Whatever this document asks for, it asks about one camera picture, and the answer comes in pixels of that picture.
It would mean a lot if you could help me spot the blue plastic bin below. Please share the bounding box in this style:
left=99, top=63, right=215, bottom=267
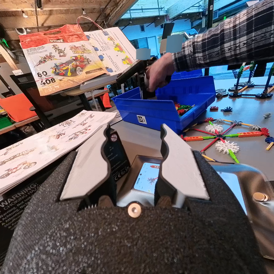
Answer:
left=171, top=69, right=203, bottom=80
left=112, top=75, right=216, bottom=135

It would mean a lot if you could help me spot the white instruction sheet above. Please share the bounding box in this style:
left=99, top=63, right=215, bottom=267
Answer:
left=83, top=27, right=140, bottom=76

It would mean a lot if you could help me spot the pile of colourful toy pieces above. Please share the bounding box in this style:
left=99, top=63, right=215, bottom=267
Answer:
left=174, top=102, right=196, bottom=117

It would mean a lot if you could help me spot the round wooden table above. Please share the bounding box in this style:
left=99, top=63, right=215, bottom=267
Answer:
left=60, top=86, right=110, bottom=97

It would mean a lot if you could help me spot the toy frame model with wheels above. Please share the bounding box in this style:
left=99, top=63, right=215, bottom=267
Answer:
left=215, top=61, right=274, bottom=99

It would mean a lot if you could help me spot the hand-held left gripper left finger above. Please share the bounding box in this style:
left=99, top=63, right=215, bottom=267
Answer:
left=60, top=123, right=117, bottom=202

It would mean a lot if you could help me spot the white plastic sheet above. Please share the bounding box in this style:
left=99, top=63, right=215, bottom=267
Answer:
left=109, top=111, right=123, bottom=125

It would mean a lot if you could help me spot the black pole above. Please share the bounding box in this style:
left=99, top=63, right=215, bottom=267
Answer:
left=204, top=0, right=214, bottom=76

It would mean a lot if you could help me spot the person's right forearm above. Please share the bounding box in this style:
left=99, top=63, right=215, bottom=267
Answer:
left=172, top=0, right=274, bottom=73

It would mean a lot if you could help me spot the white instruction booklet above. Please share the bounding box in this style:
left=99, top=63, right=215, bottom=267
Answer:
left=0, top=110, right=117, bottom=193

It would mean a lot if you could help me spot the person's right hand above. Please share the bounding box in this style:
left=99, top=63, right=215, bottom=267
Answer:
left=146, top=52, right=178, bottom=92

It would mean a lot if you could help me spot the black toy box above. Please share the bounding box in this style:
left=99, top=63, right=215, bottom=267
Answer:
left=0, top=124, right=131, bottom=236

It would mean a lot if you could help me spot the wooden side desk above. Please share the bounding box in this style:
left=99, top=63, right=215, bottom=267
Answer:
left=0, top=116, right=41, bottom=135

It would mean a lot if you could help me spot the orange traffic cone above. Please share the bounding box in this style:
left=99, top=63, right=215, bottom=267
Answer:
left=104, top=87, right=113, bottom=108

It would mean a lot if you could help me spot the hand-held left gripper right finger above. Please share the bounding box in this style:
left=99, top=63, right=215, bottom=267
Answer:
left=155, top=123, right=210, bottom=208

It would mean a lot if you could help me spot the orange folder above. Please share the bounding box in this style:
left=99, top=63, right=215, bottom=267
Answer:
left=0, top=93, right=38, bottom=122

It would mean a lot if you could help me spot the toy packaging bag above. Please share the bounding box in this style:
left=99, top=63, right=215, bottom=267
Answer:
left=19, top=24, right=109, bottom=96

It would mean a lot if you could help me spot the smartphone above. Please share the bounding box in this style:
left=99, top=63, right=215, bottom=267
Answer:
left=117, top=155, right=274, bottom=260

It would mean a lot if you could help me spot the colourful toy wheel model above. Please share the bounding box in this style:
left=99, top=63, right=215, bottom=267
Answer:
left=181, top=117, right=274, bottom=163

